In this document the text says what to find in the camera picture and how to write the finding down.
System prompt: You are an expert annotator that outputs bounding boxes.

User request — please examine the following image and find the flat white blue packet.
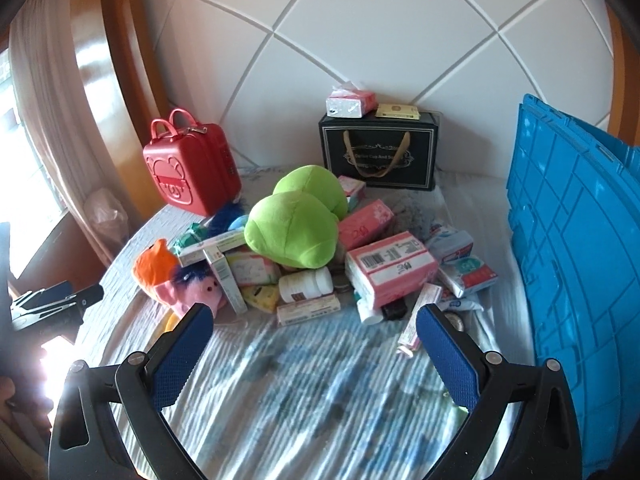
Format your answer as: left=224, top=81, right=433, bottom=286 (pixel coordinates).
left=440, top=295, right=485, bottom=313

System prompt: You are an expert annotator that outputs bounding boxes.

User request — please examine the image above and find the white padded headboard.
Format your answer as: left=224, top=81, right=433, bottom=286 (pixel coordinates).
left=135, top=0, right=616, bottom=181

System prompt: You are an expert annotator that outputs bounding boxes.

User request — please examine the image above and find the pink tube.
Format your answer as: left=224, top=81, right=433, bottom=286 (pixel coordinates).
left=397, top=282, right=443, bottom=358

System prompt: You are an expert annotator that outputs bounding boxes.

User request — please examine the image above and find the pink tissue packet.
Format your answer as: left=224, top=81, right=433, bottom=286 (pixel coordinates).
left=325, top=82, right=378, bottom=118

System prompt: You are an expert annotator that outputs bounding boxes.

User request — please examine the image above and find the white pink-print packet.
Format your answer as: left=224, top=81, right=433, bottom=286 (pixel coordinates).
left=226, top=252, right=282, bottom=288

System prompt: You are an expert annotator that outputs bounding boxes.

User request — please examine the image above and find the teal white tissue packet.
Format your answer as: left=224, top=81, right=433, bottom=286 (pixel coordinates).
left=439, top=255, right=499, bottom=298

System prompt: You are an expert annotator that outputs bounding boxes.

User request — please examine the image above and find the pink flowered tissue pack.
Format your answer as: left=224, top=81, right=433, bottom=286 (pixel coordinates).
left=338, top=199, right=396, bottom=252

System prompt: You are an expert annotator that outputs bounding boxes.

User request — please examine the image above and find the pig plush orange dress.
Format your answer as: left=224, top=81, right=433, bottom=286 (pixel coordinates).
left=132, top=239, right=224, bottom=317

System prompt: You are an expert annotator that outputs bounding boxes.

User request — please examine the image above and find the large pink barcode tissue pack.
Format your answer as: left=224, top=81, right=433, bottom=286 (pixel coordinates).
left=345, top=231, right=440, bottom=309

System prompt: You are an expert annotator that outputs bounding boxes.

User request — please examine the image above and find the teal green packet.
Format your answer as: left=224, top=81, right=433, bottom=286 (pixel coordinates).
left=173, top=221, right=213, bottom=251

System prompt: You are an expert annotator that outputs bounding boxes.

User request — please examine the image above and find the beige curtain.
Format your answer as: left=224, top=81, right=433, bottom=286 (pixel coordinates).
left=10, top=0, right=131, bottom=266

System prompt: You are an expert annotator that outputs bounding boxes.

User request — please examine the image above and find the blue plastic crate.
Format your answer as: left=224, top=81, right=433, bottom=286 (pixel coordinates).
left=505, top=92, right=640, bottom=480

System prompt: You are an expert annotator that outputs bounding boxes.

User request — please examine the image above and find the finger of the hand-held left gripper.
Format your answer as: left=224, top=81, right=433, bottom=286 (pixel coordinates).
left=11, top=284, right=105, bottom=332
left=10, top=281, right=76, bottom=306

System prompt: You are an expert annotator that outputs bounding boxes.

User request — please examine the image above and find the small pink packet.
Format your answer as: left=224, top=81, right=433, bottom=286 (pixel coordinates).
left=337, top=175, right=367, bottom=211

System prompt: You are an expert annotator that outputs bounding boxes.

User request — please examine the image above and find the black small object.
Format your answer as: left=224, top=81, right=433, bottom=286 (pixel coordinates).
left=382, top=297, right=408, bottom=321

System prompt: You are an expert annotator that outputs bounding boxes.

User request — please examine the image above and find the white green-striped medicine box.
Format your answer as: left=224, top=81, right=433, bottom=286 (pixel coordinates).
left=178, top=234, right=248, bottom=267

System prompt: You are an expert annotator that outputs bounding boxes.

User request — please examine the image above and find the green plush toy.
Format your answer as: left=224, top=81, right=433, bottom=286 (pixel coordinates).
left=244, top=165, right=349, bottom=269

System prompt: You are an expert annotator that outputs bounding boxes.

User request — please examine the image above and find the black gift bag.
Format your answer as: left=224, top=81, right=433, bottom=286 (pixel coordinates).
left=319, top=110, right=441, bottom=192

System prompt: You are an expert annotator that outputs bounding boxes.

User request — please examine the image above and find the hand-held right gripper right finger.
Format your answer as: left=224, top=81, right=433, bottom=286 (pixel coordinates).
left=415, top=302, right=586, bottom=480

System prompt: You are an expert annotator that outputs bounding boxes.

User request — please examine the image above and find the red small suitcase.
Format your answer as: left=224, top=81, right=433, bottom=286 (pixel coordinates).
left=142, top=108, right=243, bottom=216

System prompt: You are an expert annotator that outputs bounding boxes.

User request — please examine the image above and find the wooden bed frame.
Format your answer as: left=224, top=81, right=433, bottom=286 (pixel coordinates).
left=70, top=0, right=173, bottom=221

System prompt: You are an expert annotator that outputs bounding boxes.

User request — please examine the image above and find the yellow packet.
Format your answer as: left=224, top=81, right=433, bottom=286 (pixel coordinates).
left=241, top=285, right=281, bottom=314

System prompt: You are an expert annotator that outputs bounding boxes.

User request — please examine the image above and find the blue white tissue packet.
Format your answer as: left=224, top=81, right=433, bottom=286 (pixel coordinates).
left=425, top=225, right=475, bottom=263

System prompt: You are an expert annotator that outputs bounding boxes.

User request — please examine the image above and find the pink long medicine box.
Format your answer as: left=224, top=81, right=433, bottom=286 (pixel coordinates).
left=276, top=294, right=342, bottom=327

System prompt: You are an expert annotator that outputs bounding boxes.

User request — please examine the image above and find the white upright medicine box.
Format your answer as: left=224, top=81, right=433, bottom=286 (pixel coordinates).
left=204, top=249, right=248, bottom=315

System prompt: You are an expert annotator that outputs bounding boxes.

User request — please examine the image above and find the clear plastic bag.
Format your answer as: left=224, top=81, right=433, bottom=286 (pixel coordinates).
left=85, top=187, right=131, bottom=241

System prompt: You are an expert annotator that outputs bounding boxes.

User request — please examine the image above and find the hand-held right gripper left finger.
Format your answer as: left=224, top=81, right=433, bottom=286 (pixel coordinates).
left=47, top=302, right=216, bottom=480

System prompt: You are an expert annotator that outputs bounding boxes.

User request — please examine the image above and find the dark blue fuzzy toy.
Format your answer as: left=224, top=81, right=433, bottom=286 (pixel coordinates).
left=205, top=199, right=249, bottom=236

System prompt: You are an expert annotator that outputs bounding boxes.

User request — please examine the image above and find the gold flat box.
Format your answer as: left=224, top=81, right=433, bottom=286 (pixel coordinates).
left=376, top=103, right=420, bottom=121

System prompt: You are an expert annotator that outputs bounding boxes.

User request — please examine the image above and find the small white bottle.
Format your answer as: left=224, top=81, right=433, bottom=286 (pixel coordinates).
left=357, top=297, right=386, bottom=326

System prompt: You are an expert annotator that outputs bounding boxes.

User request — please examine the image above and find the white pill bottle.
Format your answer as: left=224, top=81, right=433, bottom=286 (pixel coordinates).
left=278, top=266, right=334, bottom=305

